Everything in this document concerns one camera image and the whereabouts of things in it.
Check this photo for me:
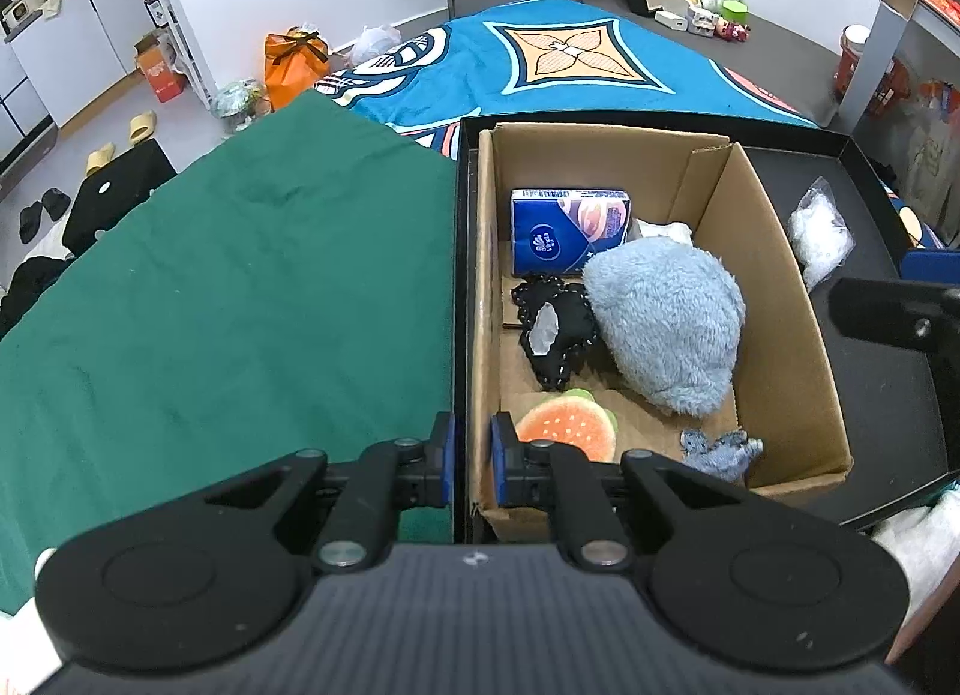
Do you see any white plastic bag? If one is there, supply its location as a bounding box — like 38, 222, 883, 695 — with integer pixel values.
625, 218, 693, 246

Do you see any orange bag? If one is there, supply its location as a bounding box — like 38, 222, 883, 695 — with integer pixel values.
263, 27, 331, 110

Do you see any yellow slipper pair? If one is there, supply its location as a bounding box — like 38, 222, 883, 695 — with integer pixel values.
83, 108, 160, 178

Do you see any white fleece cloth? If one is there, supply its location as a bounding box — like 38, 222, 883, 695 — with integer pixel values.
871, 482, 960, 636

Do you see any blue tissue pack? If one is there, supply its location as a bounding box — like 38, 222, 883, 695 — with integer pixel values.
509, 188, 631, 277

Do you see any white kitchen cabinet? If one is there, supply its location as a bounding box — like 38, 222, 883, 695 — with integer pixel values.
10, 0, 155, 128

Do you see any clear bag white filling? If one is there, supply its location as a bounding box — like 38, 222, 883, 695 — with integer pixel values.
788, 176, 856, 292

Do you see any blue patterned blanket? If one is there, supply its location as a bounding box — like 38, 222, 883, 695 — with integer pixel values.
311, 0, 814, 158

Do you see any blue denim jellyfish patch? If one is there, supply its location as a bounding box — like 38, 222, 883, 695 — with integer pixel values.
680, 430, 765, 486

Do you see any grey desk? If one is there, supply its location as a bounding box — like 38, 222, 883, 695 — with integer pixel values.
830, 0, 958, 134

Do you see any green lidded cup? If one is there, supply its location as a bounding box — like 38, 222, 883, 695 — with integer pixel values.
721, 0, 748, 25

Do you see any light blue fluffy plush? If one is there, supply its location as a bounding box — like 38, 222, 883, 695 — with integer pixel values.
583, 238, 747, 419

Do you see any red basket under desk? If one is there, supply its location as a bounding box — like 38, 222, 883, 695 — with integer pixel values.
833, 23, 913, 118

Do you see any orange carton on floor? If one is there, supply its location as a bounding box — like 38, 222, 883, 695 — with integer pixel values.
135, 34, 187, 103

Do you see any black stitched plush toy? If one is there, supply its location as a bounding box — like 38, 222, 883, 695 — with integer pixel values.
511, 274, 601, 391

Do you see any burger plush toy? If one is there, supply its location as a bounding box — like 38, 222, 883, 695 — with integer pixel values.
514, 390, 619, 463

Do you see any black slipper pair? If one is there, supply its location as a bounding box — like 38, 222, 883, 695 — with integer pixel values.
18, 188, 71, 245

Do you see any green cloth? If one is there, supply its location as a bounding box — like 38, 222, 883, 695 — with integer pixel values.
2, 94, 455, 612

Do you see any black chair with dot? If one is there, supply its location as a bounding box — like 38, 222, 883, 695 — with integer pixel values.
62, 139, 176, 257

